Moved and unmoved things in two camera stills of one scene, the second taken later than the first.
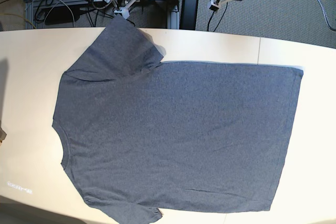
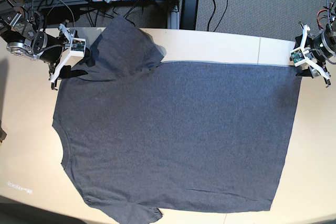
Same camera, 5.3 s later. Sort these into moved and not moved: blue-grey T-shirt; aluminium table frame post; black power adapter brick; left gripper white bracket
Moved: left gripper white bracket
Not moved: aluminium table frame post; black power adapter brick; blue-grey T-shirt
